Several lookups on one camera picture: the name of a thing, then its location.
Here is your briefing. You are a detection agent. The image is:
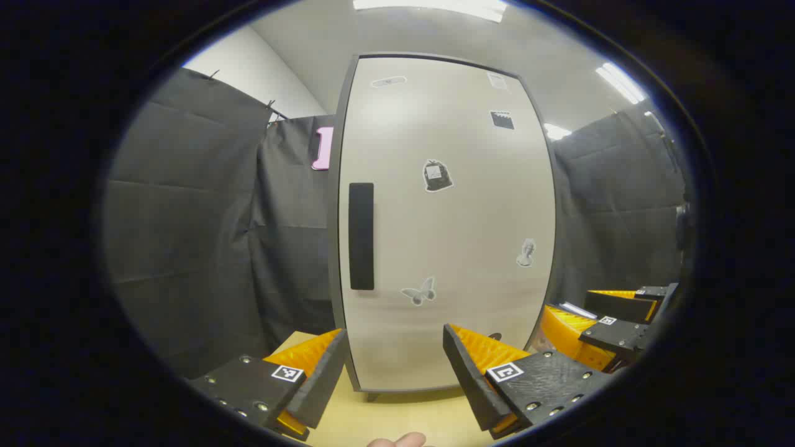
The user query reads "grey cabinet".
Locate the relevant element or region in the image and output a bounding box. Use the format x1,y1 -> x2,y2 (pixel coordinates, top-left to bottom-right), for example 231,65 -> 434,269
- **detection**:
327,52 -> 560,403

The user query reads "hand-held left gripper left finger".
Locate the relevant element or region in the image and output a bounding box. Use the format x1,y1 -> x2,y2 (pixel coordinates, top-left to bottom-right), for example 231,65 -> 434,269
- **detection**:
188,328 -> 350,443

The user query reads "black door handle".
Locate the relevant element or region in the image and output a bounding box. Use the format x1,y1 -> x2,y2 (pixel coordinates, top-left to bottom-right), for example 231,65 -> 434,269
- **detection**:
348,183 -> 375,291

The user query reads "white box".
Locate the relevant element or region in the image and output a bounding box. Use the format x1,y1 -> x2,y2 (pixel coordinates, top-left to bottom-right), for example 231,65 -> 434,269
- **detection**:
559,302 -> 598,321

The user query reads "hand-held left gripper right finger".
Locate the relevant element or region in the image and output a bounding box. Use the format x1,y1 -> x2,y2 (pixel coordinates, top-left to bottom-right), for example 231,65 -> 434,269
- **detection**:
442,323 -> 612,440

